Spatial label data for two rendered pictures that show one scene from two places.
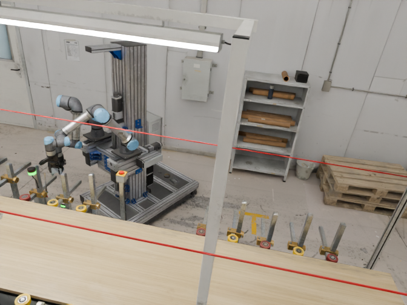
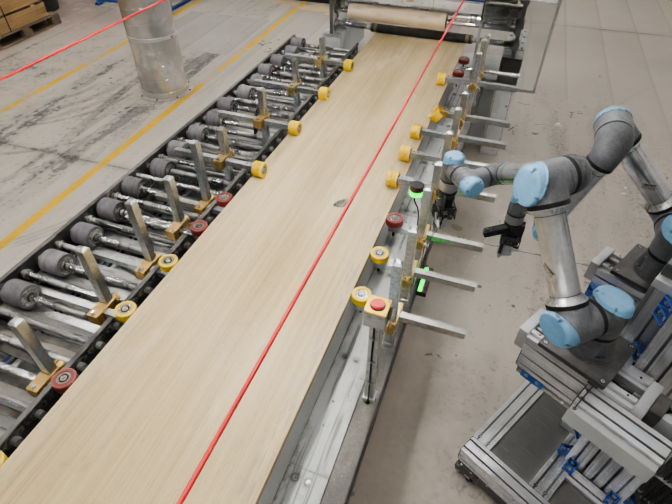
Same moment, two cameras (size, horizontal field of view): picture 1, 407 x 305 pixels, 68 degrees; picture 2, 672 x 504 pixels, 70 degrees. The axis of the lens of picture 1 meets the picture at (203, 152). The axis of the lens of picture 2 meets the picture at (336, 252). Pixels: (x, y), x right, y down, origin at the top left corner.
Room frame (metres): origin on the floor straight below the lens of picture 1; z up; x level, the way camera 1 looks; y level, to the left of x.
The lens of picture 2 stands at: (2.08, -0.31, 2.32)
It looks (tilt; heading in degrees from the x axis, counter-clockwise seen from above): 43 degrees down; 103
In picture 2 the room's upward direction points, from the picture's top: straight up
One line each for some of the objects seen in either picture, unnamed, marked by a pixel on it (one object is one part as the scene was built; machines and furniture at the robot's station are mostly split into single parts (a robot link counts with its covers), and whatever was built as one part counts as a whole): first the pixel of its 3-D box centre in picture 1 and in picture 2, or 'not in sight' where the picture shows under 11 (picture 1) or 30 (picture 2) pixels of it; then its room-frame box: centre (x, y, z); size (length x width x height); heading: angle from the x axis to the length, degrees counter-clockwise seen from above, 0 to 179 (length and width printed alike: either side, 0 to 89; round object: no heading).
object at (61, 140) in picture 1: (62, 141); (471, 180); (2.22, 1.20, 1.32); 0.11 x 0.11 x 0.08; 35
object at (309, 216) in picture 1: (302, 236); not in sight; (1.81, -0.85, 0.93); 0.03 x 0.03 x 0.48; 83
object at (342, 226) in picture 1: (334, 246); not in sight; (1.78, -1.10, 0.89); 0.03 x 0.03 x 0.48; 83
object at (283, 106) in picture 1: (266, 127); not in sight; (4.29, -0.91, 0.78); 0.90 x 0.45 x 1.55; 85
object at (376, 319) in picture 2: (122, 177); (377, 313); (1.99, 0.63, 1.18); 0.07 x 0.07 x 0.08; 83
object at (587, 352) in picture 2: (126, 146); (594, 334); (2.66, 0.78, 1.09); 0.15 x 0.15 x 0.10
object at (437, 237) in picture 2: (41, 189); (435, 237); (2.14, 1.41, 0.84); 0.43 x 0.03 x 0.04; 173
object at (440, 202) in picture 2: (52, 160); (446, 202); (2.15, 1.27, 1.16); 0.09 x 0.08 x 0.12; 103
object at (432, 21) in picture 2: not in sight; (421, 18); (1.82, 3.79, 1.05); 1.43 x 0.12 x 0.12; 173
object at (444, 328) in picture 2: (93, 200); (409, 319); (2.08, 0.92, 0.83); 0.43 x 0.03 x 0.04; 173
